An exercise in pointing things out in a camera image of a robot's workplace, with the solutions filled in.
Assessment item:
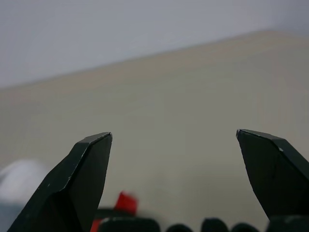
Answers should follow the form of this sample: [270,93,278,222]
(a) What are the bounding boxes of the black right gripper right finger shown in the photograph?
[236,129,309,222]

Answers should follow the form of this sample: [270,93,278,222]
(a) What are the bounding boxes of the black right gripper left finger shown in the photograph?
[6,131,113,232]

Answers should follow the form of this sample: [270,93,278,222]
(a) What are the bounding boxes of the white paddle case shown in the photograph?
[0,159,53,232]

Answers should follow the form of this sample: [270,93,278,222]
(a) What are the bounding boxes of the red table tennis paddle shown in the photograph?
[90,191,139,232]

